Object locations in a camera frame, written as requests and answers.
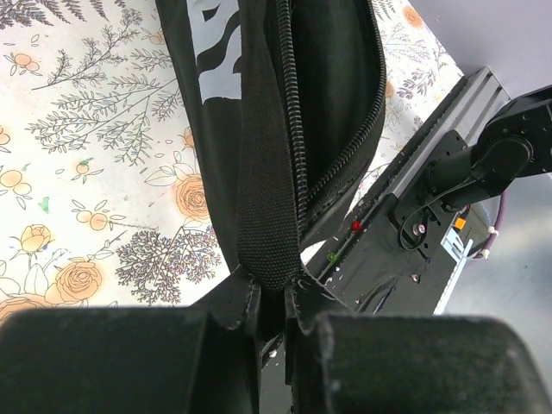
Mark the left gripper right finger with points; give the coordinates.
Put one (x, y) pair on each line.
(307, 304)

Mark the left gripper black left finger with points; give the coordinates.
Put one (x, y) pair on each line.
(227, 376)

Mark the black racket cover bag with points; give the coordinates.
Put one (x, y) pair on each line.
(286, 102)

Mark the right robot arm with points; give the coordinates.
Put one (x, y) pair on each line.
(515, 143)

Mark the floral table mat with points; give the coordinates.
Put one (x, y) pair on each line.
(102, 200)

